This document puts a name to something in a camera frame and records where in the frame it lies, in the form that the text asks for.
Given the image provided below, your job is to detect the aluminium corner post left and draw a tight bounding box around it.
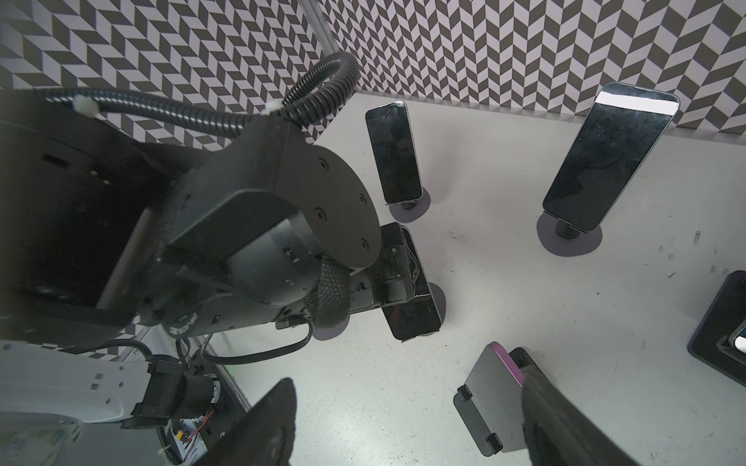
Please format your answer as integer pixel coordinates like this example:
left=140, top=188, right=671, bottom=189
left=297, top=0, right=339, bottom=54

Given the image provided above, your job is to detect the black block stand far right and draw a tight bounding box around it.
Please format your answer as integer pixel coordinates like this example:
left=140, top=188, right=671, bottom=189
left=687, top=270, right=745, bottom=386

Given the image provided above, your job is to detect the round grey stand centre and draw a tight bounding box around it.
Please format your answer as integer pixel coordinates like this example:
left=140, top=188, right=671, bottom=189
left=383, top=283, right=447, bottom=342

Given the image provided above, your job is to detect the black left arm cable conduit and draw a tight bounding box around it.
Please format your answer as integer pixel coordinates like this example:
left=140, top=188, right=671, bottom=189
left=40, top=50, right=363, bottom=140

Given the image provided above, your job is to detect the round grey stand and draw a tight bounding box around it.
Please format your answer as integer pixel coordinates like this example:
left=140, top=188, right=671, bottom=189
left=389, top=188, right=431, bottom=223
left=536, top=213, right=603, bottom=257
left=383, top=283, right=447, bottom=342

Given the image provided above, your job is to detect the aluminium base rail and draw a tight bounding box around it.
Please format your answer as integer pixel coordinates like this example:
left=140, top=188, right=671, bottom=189
left=62, top=336, right=250, bottom=465

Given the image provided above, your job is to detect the round grey stand back right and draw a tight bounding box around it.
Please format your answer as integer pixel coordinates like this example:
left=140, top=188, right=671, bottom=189
left=536, top=213, right=603, bottom=257

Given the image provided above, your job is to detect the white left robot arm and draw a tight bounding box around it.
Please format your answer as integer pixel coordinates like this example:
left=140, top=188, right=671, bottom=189
left=1, top=90, right=427, bottom=428

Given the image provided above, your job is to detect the round grey stand back left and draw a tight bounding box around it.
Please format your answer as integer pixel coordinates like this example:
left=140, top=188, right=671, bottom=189
left=389, top=188, right=431, bottom=223

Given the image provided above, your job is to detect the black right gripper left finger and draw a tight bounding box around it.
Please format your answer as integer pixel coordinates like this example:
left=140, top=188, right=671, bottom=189
left=194, top=378, right=297, bottom=466

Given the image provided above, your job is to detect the green-edged phone on round stand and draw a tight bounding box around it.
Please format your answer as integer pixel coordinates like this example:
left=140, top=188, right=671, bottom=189
left=542, top=83, right=680, bottom=233

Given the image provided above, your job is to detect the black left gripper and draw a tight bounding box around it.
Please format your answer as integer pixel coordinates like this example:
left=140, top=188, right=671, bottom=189
left=350, top=223, right=421, bottom=312

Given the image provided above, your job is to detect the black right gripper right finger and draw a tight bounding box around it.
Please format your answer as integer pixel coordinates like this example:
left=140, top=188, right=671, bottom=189
left=522, top=365, right=636, bottom=465

